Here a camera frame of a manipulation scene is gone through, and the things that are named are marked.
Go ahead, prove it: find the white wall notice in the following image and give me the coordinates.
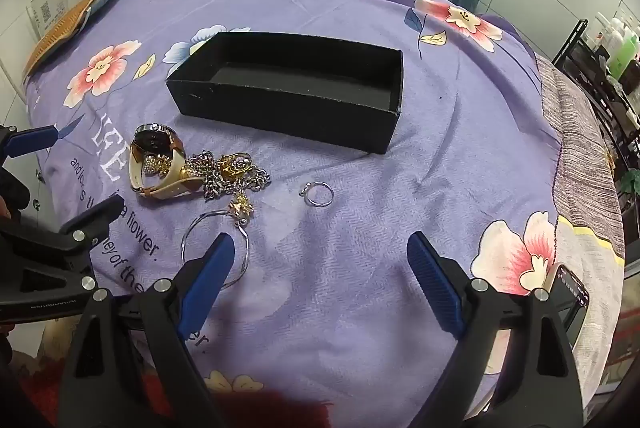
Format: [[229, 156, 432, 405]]
[[27, 0, 69, 40]]

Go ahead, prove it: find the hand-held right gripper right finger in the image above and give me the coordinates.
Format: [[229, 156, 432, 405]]
[[406, 231, 586, 428]]

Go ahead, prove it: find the group of bottles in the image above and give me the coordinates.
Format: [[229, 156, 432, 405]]
[[592, 11, 640, 82]]

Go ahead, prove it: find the black smartphone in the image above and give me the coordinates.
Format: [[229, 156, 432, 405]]
[[547, 264, 591, 349]]

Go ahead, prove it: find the silver bangle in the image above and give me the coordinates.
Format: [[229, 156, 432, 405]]
[[181, 211, 251, 289]]

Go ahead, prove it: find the purple floral blanket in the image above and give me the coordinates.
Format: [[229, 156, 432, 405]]
[[22, 0, 626, 428]]

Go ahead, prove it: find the black rectangular box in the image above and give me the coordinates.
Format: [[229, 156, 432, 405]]
[[165, 32, 404, 155]]

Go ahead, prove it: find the silver chain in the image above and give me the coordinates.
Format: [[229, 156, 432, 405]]
[[187, 151, 272, 202]]

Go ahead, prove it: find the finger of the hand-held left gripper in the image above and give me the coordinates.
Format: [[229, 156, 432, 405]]
[[0, 123, 61, 161], [0, 197, 126, 305]]

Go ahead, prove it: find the rhinestone ornament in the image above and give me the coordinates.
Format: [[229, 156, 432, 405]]
[[142, 155, 173, 179]]

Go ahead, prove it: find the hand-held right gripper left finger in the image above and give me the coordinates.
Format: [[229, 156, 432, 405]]
[[59, 231, 236, 428]]

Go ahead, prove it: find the green plant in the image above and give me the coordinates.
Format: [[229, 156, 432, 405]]
[[620, 168, 640, 197]]

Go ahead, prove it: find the silver ring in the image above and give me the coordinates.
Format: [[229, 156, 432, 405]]
[[299, 183, 335, 208]]

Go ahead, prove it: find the gold star pendant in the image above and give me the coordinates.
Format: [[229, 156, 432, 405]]
[[228, 193, 256, 220]]

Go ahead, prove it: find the black metal rack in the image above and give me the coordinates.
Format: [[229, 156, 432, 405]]
[[552, 18, 640, 189]]

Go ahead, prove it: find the woven bamboo pillow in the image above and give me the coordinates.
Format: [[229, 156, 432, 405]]
[[22, 0, 126, 76]]

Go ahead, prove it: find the grey striped cloth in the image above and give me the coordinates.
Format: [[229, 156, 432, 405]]
[[535, 53, 626, 259]]

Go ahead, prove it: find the gold brooch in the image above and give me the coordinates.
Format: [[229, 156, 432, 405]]
[[217, 152, 255, 181]]

